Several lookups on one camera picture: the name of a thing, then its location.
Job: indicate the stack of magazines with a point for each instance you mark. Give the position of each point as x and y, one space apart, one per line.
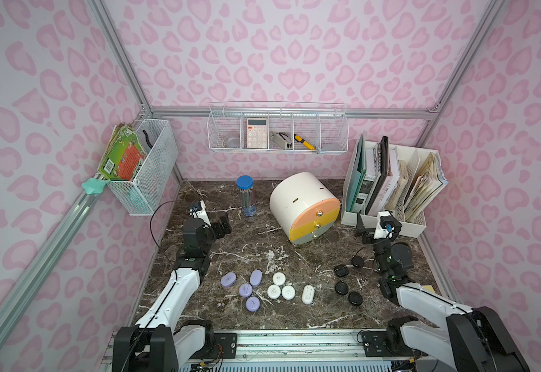
419 183

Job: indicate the purple earphone case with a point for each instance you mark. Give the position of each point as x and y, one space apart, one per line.
245 290
256 278
253 304
228 280

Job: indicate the white oval earphone case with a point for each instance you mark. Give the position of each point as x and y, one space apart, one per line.
308 294

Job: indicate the yellow black utility knife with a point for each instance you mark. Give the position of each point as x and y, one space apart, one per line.
304 142

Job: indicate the yellow drawer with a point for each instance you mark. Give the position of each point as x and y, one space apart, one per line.
298 231

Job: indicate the white wire wall shelf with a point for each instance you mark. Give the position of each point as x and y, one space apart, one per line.
325 126

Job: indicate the blue lid pencil jar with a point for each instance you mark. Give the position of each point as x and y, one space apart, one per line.
247 195

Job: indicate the white mesh wall basket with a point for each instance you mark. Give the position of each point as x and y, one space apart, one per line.
142 195

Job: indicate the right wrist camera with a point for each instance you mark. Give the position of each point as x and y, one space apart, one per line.
388 227

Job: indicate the round metal tin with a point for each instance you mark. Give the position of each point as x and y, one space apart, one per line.
231 142

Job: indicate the mint green wall hook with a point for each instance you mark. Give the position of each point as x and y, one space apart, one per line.
94 186

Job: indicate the black earphone case upper right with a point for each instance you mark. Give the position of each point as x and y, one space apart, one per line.
357 261

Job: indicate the white round drawer cabinet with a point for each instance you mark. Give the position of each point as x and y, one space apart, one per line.
304 186

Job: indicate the teal green folder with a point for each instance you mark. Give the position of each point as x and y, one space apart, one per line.
357 174

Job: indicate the black earphone case upper left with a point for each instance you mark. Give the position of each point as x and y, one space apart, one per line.
341 270

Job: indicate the purple earphone case upper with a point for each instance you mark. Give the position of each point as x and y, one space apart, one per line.
256 278

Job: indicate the orange top drawer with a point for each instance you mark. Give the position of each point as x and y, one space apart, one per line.
325 211

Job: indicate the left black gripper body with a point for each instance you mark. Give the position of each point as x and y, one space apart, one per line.
219 225

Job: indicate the grey stapler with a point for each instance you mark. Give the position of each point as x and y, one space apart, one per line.
281 141

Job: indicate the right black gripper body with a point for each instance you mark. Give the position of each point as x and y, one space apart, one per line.
370 235

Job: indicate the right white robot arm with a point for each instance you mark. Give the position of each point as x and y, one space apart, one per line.
457 335

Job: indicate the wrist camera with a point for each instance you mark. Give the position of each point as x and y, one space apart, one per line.
197 210
388 227

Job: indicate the grey bottom drawer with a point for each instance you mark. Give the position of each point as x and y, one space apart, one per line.
314 234

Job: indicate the green red booklet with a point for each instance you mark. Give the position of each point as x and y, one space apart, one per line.
124 155

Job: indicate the purple earphone case far left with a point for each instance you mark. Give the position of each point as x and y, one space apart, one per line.
228 280

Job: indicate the black earphone case lower left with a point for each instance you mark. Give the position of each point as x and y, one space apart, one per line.
341 288

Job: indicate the purple earphone case bottom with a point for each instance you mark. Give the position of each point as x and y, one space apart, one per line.
253 304

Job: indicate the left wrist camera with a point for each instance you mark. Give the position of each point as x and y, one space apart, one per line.
197 210

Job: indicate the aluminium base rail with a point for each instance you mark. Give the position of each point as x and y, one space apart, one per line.
310 350

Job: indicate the white file organizer box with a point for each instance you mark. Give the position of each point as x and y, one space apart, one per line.
413 229

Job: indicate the white pink book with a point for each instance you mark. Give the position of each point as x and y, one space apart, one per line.
390 184

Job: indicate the black earphone case lower right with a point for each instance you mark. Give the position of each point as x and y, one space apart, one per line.
355 298

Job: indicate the purple earphone case middle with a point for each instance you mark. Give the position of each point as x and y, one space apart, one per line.
245 290

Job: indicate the black item in basket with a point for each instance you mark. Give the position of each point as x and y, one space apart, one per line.
147 139

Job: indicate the white round earphone case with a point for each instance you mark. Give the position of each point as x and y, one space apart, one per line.
288 292
279 279
274 292

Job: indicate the black earphone case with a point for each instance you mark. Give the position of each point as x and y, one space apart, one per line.
357 261
355 298
341 288
341 270

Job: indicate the pink white calculator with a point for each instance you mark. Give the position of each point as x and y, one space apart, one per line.
257 133

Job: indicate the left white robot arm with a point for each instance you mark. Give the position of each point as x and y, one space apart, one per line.
153 340

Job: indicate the black binder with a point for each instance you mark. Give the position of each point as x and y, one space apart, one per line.
381 162

